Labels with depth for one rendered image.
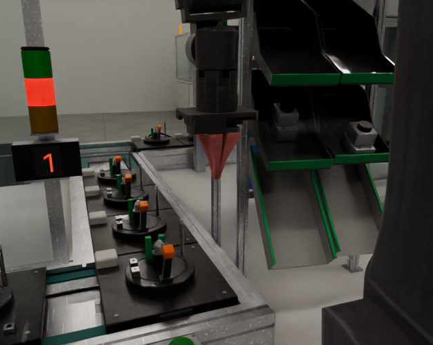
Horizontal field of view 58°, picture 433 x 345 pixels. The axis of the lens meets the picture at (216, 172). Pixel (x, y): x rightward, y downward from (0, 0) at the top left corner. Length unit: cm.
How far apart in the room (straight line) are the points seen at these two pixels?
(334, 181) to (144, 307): 52
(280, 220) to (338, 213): 15
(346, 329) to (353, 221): 77
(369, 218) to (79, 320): 65
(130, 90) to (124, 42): 126
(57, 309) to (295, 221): 52
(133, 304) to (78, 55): 1062
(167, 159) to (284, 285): 114
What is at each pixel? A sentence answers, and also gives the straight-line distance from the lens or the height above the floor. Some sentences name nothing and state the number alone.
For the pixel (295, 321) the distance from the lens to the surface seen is 90.
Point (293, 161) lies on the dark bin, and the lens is 76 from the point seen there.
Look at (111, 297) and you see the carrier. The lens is 79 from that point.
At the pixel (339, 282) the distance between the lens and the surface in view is 106.
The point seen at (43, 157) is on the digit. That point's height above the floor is 121.
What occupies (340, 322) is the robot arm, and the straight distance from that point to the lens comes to 18.
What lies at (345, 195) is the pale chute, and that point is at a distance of 96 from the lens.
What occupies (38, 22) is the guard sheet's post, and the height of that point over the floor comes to 146.
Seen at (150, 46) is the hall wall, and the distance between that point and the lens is 1133.
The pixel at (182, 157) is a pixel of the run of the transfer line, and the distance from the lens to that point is 200.
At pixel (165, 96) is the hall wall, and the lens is 1142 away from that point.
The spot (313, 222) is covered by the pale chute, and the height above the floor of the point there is 106.
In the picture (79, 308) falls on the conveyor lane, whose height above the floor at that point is 92.
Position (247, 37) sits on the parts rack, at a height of 144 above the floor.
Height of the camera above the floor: 139
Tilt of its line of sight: 16 degrees down
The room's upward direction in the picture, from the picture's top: straight up
